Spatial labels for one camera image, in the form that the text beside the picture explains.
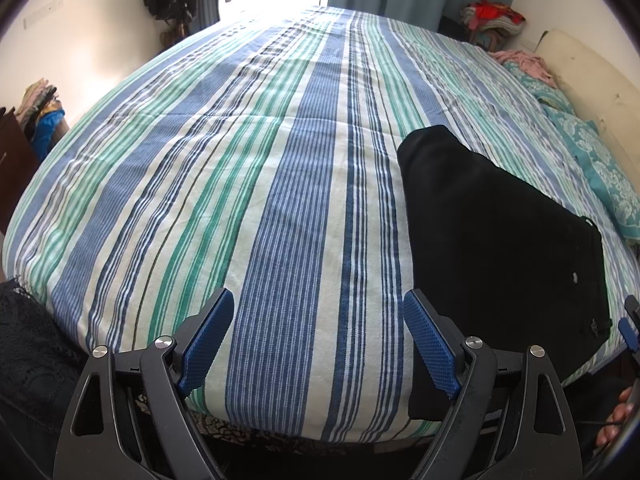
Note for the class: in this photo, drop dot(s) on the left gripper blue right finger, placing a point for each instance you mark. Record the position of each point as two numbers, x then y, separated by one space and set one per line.
508 417

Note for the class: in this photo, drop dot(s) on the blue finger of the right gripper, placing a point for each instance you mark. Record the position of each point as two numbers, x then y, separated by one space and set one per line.
632 307
629 335

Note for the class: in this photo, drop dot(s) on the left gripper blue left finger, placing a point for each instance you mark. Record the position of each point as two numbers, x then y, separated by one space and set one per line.
128 417

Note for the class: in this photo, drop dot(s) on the black pants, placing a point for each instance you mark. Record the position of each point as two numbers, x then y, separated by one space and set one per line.
501 259

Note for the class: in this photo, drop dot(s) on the person's right hand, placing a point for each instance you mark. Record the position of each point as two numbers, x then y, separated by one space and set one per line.
615 420

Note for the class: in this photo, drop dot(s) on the teal patterned pillow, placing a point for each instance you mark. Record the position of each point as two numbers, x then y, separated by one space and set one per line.
601 169

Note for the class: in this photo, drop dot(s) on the cream headboard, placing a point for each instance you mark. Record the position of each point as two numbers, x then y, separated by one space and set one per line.
598 92

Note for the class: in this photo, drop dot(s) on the pink cloth on bed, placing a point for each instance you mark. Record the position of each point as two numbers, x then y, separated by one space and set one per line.
528 63

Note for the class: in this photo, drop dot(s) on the brown wooden cabinet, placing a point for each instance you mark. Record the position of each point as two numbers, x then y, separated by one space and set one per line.
18 165

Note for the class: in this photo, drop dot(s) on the striped blue green bed sheet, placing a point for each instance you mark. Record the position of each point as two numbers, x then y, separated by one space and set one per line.
261 157

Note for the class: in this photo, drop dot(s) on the red clothes pile in corner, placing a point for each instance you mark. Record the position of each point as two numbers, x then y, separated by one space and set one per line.
490 25

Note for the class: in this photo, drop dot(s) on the clothes pile on cabinet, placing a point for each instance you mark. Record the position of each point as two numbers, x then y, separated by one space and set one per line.
41 116

